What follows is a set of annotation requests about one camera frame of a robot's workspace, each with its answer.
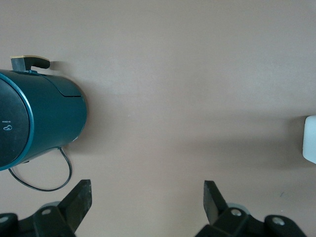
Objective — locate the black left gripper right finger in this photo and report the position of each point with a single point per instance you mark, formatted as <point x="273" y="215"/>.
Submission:
<point x="222" y="212"/>

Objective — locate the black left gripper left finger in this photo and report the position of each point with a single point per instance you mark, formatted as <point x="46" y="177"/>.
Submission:
<point x="74" y="205"/>

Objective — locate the white square trash bin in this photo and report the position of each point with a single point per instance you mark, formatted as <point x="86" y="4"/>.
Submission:
<point x="310" y="139"/>

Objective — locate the dark teal electric kettle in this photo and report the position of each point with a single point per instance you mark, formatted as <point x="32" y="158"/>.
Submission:
<point x="49" y="116"/>

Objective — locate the brown table cover sheet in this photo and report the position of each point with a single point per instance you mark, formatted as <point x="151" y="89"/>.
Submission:
<point x="172" y="74"/>

